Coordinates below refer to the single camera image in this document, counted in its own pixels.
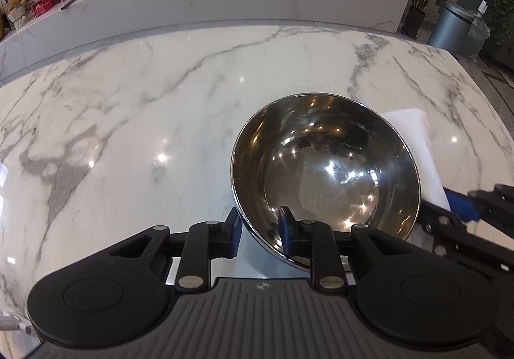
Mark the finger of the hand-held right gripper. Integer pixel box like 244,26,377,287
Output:
446,183,514,241
419,199,514,280

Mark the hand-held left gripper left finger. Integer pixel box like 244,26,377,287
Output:
108,206,245,295

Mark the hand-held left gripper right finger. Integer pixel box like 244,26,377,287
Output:
278,205,416,295

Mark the blue steel bowl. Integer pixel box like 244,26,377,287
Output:
231,93,421,269

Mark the white cloth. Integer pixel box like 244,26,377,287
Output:
379,107,452,239

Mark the clear water jug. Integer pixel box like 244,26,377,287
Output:
466,1,491,60

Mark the grey metal trash can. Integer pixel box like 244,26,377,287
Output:
426,2,474,55

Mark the silver metal bar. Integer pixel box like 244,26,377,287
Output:
0,313,33,336

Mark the brown teddy bear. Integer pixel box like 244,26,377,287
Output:
6,0,31,28

